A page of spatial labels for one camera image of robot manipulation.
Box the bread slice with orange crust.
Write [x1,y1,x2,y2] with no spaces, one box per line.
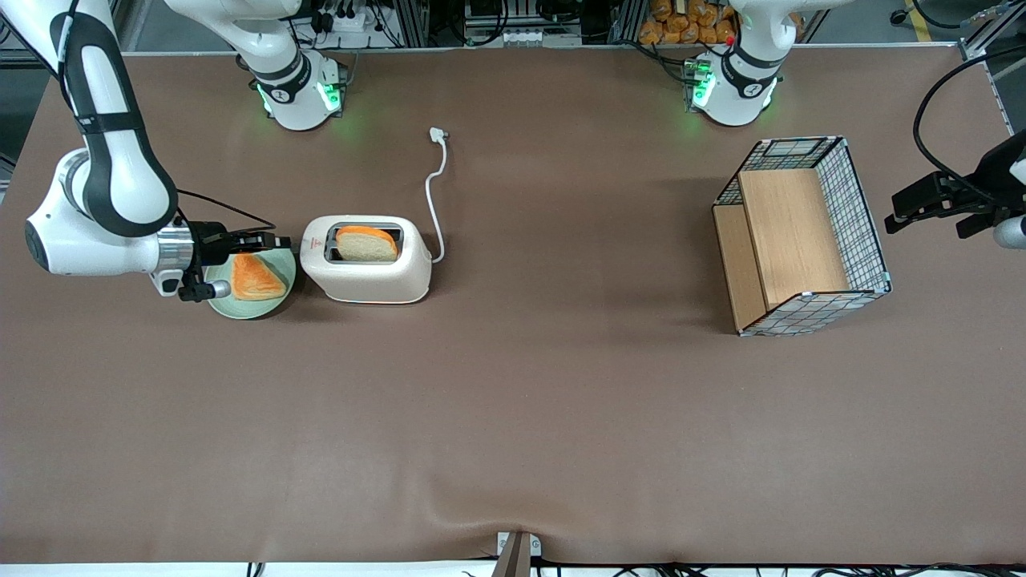
[335,226,399,263]

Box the white toaster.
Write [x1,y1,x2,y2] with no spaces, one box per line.
[300,215,434,305]

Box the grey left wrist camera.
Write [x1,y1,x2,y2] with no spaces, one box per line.
[992,215,1026,250]

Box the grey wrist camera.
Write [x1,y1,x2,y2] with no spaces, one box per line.
[178,279,232,303]
[992,215,1026,250]

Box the white toaster cord with plug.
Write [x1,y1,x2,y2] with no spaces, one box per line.
[424,127,450,264]

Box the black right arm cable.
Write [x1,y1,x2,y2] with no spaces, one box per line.
[176,189,277,231]

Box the pale green plate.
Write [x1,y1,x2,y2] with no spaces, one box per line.
[204,248,298,321]

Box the metal table edge bracket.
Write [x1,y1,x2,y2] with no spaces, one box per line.
[491,531,543,577]

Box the orange triangular pastry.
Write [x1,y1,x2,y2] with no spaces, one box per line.
[231,252,288,302]

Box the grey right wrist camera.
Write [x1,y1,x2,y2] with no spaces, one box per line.
[178,279,232,303]

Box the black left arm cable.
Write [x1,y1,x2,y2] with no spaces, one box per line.
[913,44,1026,203]

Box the aluminium frame profile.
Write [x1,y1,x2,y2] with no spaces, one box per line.
[957,0,1026,62]

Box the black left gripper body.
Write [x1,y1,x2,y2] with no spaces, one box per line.
[950,131,1026,240]

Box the white power strip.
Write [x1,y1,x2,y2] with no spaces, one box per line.
[309,6,379,34]

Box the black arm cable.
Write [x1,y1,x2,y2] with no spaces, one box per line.
[176,189,277,231]
[913,44,1026,203]

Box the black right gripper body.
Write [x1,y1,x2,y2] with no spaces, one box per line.
[191,221,240,267]

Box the white terminal block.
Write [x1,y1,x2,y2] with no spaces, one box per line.
[500,30,583,46]

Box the pile of bread rolls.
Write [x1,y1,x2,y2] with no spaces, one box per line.
[638,0,739,46]

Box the wire basket with wooden shelves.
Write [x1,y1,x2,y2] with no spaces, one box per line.
[712,135,893,337]

